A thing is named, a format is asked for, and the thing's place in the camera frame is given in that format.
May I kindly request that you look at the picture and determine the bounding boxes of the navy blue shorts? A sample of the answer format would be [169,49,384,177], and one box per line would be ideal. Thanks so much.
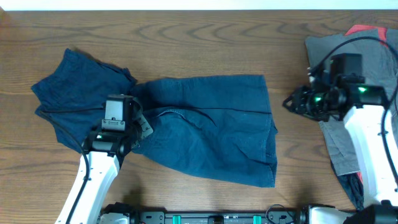
[131,75,277,187]

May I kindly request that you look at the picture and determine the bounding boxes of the grey shorts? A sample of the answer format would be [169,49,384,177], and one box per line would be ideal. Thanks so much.
[305,29,397,175]

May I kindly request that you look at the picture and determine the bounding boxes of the folded navy blue garment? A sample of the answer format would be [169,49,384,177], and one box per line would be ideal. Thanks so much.
[31,49,137,152]

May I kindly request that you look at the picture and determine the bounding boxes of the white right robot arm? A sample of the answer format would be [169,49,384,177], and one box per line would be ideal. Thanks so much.
[282,84,397,223]

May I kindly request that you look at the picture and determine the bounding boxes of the red garment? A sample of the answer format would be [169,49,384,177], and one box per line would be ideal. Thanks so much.
[344,24,388,42]

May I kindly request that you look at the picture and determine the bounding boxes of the black garment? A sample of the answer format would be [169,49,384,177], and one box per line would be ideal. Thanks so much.
[331,163,364,210]

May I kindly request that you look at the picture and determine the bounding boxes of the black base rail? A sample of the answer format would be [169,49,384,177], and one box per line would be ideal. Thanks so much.
[96,202,309,224]

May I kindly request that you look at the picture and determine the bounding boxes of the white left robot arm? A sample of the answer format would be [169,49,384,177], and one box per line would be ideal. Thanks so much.
[56,95,153,223]

